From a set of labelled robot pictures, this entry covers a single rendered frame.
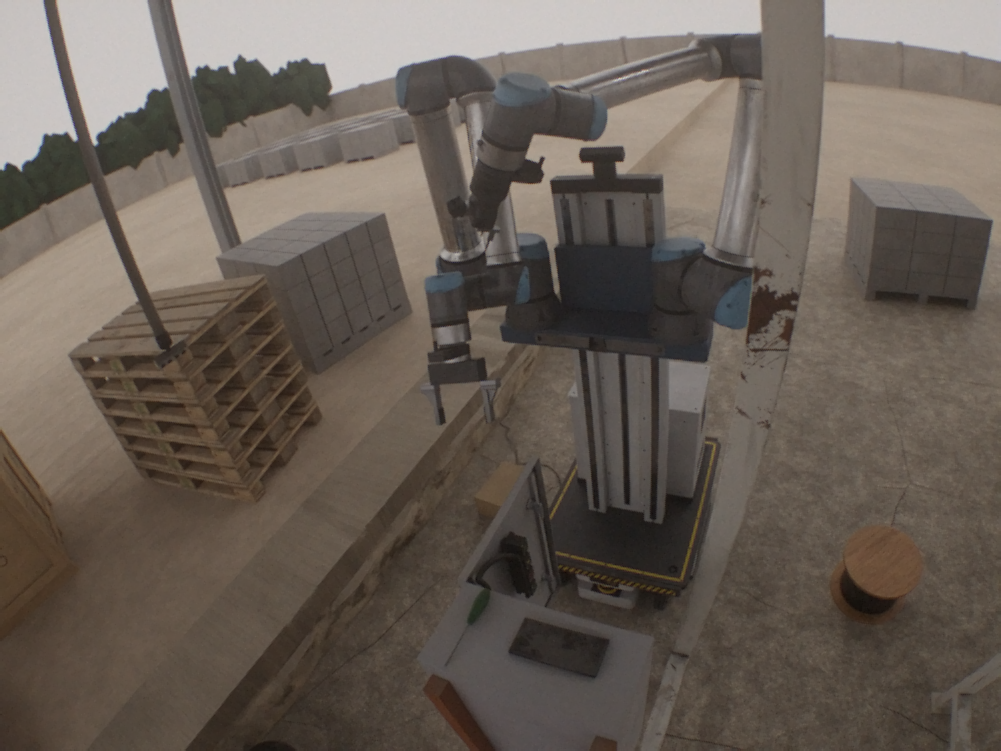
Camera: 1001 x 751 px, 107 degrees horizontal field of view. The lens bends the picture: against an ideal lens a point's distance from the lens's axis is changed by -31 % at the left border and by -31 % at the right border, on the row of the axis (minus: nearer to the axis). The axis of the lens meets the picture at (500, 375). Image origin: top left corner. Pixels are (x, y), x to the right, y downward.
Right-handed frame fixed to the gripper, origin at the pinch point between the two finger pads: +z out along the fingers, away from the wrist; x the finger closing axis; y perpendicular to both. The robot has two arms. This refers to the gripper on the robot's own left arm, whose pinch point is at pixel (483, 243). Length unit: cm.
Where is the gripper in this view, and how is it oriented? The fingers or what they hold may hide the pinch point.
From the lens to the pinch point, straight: 112.9
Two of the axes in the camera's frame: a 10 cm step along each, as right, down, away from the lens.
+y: -9.4, 0.2, -3.5
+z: -2.7, 6.0, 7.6
